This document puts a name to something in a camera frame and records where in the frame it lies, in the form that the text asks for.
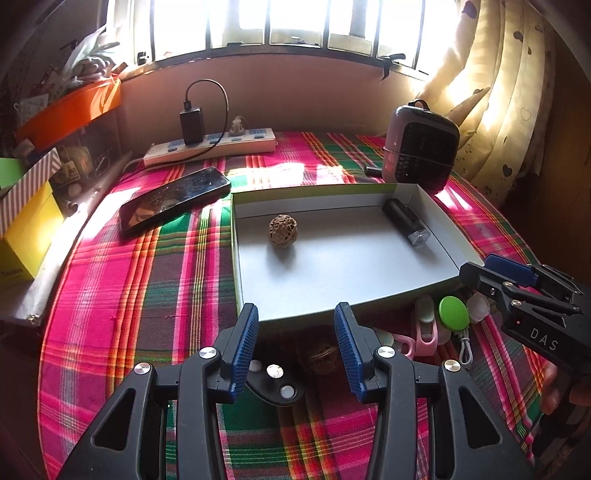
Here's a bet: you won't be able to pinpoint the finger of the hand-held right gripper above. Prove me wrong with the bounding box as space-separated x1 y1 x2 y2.
459 261 583 324
485 254 588 302

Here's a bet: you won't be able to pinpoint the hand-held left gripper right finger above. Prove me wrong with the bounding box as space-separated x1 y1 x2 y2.
333 302 536 480

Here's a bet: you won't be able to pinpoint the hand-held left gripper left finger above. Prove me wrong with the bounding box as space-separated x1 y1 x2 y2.
55 302 260 480

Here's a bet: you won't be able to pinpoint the brown walnut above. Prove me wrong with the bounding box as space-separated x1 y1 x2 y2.
269 215 298 247
302 339 345 377

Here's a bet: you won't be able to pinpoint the green lid jar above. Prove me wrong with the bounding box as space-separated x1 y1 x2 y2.
438 295 471 333

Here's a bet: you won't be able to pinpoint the black round case white dots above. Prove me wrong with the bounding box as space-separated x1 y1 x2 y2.
245 360 306 408

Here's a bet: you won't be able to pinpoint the white cable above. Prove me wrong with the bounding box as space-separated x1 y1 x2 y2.
457 330 476 367

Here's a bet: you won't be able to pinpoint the shallow cardboard box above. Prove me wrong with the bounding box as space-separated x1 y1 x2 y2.
230 182 485 324

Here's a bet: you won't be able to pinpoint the person's right hand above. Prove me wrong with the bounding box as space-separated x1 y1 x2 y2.
540 364 591 416

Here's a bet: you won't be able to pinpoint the pink clip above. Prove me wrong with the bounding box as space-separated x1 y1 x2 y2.
413 295 439 358
369 325 416 361

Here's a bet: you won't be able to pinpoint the black flashlight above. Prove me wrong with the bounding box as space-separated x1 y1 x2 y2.
382 198 428 247

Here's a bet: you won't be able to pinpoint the plaid tablecloth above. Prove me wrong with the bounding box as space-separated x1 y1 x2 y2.
37 131 555 480

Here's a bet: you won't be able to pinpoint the pink grey desk heater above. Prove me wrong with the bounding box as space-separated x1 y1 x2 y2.
381 99 461 195

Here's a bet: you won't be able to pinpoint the black smartphone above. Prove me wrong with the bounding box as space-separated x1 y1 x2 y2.
119 167 232 238

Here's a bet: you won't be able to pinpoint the cream heart print curtain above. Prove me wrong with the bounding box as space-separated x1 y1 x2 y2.
422 0 578 208

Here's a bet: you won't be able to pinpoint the white power strip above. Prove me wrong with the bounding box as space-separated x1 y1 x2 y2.
143 128 278 168

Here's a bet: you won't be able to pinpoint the black charger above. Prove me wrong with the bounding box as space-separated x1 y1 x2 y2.
179 107 204 146

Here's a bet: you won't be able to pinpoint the yellow cardboard box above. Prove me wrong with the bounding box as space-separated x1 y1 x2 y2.
0 180 65 282

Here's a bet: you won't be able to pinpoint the striped cardboard box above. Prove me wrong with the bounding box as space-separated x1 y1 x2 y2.
0 148 63 236

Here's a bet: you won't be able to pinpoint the orange storage box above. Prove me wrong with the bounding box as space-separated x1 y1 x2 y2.
16 76 123 151

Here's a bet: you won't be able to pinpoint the green cardboard box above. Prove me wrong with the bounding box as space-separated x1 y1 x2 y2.
0 157 28 188

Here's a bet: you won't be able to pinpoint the window with metal bars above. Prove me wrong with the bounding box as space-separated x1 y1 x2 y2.
106 0 467 75

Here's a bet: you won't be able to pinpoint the black window handle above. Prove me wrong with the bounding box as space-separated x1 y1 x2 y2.
378 53 407 81

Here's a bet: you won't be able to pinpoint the black charger cable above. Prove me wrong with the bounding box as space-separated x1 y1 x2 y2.
185 79 230 163

